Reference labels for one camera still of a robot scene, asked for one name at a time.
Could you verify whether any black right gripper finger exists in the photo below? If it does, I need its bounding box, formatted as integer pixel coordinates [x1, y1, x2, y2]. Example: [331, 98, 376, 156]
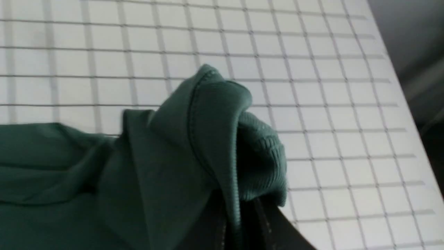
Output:
[180, 194, 318, 250]

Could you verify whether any green long sleeve shirt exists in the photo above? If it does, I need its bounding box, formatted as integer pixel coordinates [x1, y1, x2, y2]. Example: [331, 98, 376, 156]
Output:
[1, 65, 287, 250]

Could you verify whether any white grid tablecloth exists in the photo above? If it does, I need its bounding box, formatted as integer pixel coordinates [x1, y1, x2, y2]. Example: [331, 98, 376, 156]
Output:
[0, 0, 443, 250]

